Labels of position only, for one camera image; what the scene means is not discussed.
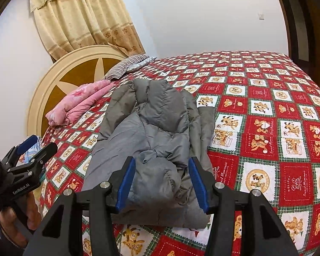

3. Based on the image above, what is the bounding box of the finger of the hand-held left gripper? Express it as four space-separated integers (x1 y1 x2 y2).
7 142 58 176
1 135 38 167

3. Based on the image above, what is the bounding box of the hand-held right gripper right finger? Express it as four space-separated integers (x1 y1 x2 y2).
188 157 300 256

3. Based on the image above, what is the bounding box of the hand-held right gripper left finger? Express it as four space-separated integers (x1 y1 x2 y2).
24 156 136 256

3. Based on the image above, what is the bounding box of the grey puffer jacket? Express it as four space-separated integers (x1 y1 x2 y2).
81 79 216 230

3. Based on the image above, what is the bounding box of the person's left hand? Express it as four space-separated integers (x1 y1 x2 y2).
0 191 43 248

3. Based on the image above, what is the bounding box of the blue and green cloth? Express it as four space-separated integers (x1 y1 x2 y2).
23 137 46 166

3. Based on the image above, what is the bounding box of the pink folded quilt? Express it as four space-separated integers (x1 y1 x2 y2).
45 80 116 126

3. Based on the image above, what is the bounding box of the red printed bear blanket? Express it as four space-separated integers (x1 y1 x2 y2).
39 50 320 256

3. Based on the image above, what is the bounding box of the cream and brown headboard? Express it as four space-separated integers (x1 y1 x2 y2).
27 45 128 136

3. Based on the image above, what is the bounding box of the striped pillow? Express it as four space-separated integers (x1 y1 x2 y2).
103 54 150 80

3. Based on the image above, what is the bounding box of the grey patterned pillow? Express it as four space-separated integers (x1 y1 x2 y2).
128 56 158 72

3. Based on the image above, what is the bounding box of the beige patterned curtain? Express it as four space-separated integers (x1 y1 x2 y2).
29 0 146 62

